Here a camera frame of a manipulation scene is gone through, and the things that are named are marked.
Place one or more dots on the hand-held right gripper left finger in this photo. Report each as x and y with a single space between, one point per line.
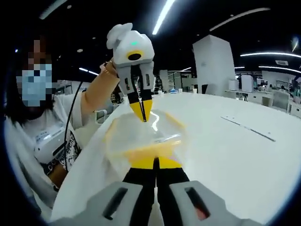
103 207

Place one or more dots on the person's left hand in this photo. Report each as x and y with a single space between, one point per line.
109 68

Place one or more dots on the straight ceiling light strip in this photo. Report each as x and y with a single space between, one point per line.
163 16
270 54

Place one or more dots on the clear storage box yellow latches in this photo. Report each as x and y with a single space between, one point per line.
143 139

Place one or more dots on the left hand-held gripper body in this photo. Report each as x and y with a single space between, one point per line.
131 47

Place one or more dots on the blue tissue box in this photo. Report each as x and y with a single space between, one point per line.
173 91

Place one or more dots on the tall white appliance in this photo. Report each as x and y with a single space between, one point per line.
247 83

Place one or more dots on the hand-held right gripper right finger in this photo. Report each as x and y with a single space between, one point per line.
188 207

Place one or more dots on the grey mesh chair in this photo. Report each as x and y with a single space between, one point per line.
281 100

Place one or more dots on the small white appliance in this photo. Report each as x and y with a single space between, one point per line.
233 85

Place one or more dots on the person in white shirt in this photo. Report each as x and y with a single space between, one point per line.
61 110

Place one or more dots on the white chest device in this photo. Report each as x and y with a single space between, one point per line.
48 144

